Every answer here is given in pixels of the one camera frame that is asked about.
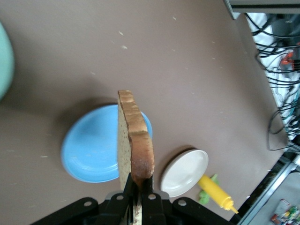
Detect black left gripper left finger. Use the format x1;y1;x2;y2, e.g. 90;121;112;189
30;173;136;225

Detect blue round plate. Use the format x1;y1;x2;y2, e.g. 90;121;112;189
60;104;153;184

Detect yellow mustard squeeze bottle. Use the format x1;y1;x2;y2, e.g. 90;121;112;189
198;174;239;214

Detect black device box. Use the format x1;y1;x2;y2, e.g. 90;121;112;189
269;14;300;36

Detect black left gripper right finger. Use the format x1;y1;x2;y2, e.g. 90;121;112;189
140;175;233;225

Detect green lettuce leaf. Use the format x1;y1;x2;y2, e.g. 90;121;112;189
198;173;218;204

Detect aluminium table post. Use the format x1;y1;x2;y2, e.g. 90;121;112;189
224;0;300;20

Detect mint green round plate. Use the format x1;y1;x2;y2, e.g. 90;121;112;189
0;21;15;101

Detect teal cable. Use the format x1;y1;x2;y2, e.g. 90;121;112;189
280;92;300;132

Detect colourful small boxes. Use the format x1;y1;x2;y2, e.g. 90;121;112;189
271;199;298;223

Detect long black looped cable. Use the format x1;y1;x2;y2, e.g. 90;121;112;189
267;110;300;151

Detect white crumpled sheet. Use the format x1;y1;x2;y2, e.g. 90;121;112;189
246;13;300;141

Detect brown toast slice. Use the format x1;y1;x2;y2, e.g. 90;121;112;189
117;90;155;225

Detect orange black connector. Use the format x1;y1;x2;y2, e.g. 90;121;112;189
281;52;295;71

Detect beige round plate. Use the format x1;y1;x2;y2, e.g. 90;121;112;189
160;149;209;198

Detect aluminium side frame rail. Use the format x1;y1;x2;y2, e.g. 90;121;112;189
231;154;300;225

